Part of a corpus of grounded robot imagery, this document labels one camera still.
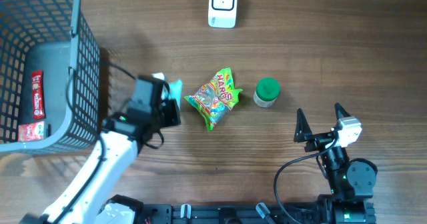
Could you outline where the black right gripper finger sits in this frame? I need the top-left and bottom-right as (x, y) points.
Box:
(334, 103), (351, 128)
(294, 108), (312, 142)

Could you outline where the teal tissue packet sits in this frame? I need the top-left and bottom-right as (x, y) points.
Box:
(151, 72), (183, 110)

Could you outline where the green lid jar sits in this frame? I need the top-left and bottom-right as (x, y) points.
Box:
(254, 77), (281, 108)

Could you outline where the green Haribo gummy bag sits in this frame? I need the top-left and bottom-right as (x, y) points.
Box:
(184, 67), (242, 132)

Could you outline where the red snack stick packet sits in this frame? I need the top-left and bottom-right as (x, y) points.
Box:
(31, 70), (45, 120)

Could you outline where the red white candy packet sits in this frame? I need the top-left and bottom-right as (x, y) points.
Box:
(17, 121), (46, 142)

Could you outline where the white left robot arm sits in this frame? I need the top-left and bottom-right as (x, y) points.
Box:
(21, 73), (183, 223)

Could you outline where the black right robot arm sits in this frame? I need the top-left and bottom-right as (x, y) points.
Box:
(294, 103), (378, 223)

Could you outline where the white barcode scanner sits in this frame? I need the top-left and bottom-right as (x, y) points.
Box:
(207, 0), (238, 29)

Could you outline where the grey plastic shopping basket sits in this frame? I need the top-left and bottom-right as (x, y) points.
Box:
(1, 0), (100, 155)

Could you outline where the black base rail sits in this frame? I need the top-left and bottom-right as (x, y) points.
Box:
(79, 202), (377, 224)

